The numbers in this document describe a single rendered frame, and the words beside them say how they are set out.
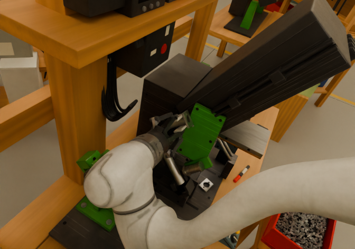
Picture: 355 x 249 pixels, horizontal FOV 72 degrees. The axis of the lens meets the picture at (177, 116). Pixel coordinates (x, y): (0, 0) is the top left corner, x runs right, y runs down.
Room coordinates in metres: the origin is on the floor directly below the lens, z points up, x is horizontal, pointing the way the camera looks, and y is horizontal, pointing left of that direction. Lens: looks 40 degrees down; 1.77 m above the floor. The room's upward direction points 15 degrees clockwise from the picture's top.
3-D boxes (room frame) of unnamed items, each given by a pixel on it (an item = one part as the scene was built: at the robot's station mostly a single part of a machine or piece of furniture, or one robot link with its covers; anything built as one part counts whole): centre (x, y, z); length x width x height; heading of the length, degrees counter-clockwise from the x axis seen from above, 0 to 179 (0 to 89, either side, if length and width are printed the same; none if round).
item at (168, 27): (0.71, 0.16, 1.42); 0.17 x 0.12 x 0.15; 162
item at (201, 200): (0.75, -0.07, 0.89); 1.10 x 0.42 x 0.02; 162
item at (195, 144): (0.67, -0.10, 1.17); 0.13 x 0.12 x 0.20; 162
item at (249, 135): (0.80, -0.19, 1.11); 0.39 x 0.16 x 0.03; 72
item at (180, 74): (0.90, 0.03, 1.07); 0.30 x 0.18 x 0.34; 162
